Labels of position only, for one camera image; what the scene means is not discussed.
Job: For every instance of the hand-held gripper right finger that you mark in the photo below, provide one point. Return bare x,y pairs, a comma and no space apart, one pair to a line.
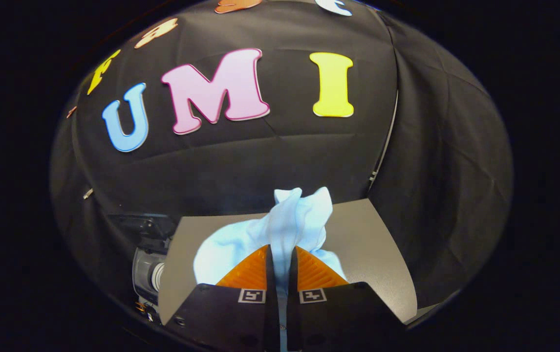
293,303

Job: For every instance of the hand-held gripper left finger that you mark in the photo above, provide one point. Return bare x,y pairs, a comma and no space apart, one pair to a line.
271,303

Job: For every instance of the light blue garment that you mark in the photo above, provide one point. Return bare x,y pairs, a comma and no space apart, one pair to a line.
290,220

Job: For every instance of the dark grey washing machine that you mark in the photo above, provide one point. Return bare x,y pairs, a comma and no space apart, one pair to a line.
145,230

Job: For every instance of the grey cabinet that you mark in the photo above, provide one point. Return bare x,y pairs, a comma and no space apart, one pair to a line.
373,244

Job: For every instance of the black backdrop cloth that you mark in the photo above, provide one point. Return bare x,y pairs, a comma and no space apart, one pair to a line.
260,171

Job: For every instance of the small white cloth clip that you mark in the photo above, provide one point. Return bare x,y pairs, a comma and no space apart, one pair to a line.
87,193

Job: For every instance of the small red cloth clip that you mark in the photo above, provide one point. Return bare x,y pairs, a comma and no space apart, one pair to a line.
71,112

